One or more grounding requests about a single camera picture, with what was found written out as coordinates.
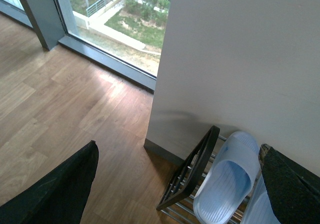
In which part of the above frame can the light blue rubber slipper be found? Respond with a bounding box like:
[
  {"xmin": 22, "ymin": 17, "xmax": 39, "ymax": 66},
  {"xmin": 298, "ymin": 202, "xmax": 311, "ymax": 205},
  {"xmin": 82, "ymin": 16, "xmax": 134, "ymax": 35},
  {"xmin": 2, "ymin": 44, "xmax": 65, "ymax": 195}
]
[{"xmin": 241, "ymin": 175, "xmax": 280, "ymax": 224}]

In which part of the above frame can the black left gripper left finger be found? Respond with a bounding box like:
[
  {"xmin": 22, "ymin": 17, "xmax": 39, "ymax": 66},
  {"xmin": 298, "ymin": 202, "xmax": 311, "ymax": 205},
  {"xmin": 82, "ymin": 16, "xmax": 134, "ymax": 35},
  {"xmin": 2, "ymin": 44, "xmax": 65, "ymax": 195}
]
[{"xmin": 0, "ymin": 140, "xmax": 99, "ymax": 223}]

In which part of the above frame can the black metal shoe rack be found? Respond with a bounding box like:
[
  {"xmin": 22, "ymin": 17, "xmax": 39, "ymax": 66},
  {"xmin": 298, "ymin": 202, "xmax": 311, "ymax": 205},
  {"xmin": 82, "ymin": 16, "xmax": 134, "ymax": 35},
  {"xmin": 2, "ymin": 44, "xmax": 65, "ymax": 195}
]
[{"xmin": 156, "ymin": 126, "xmax": 246, "ymax": 223}]

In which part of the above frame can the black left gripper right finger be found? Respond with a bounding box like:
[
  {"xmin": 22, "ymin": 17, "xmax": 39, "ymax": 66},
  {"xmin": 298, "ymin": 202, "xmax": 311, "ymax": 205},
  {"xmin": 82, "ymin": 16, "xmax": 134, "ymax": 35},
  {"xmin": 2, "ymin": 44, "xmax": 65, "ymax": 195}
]
[{"xmin": 259, "ymin": 144, "xmax": 320, "ymax": 223}]

